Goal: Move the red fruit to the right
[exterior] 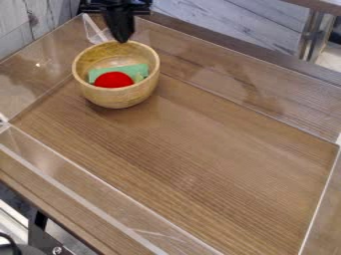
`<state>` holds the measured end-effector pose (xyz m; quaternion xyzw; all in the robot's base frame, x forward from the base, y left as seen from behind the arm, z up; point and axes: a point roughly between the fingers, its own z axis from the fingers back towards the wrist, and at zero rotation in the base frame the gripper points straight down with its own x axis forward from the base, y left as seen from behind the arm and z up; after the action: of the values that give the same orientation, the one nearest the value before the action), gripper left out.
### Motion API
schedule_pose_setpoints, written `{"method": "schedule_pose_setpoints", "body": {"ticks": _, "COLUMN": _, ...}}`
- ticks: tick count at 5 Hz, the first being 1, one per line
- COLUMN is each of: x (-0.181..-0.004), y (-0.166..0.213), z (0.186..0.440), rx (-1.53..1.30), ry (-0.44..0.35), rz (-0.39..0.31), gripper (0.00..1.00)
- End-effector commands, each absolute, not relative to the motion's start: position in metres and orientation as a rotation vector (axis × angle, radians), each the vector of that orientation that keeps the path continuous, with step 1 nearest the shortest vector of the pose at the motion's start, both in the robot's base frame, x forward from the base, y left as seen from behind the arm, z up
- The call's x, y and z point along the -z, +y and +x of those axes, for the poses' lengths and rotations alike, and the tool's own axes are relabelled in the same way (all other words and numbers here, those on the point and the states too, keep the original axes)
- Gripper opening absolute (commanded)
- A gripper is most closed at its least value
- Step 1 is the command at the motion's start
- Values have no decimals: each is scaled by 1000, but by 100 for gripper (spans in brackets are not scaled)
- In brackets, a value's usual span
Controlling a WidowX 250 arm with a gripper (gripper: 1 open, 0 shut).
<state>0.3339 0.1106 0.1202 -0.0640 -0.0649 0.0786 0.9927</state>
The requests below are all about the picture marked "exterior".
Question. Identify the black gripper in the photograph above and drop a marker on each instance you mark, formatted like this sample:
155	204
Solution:
139	7

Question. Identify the red round fruit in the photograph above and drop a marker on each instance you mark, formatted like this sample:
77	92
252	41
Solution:
113	80

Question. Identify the green sponge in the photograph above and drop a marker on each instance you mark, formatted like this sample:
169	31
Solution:
137	71

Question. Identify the wooden bowl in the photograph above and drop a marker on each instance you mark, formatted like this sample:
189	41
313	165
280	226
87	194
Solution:
113	54

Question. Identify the metal table leg background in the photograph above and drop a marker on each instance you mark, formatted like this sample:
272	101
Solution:
315	36

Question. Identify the black table leg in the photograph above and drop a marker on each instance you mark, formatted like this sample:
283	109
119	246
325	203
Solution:
40	239

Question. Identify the clear acrylic tray wall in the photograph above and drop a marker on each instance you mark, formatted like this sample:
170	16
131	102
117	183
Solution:
109	220

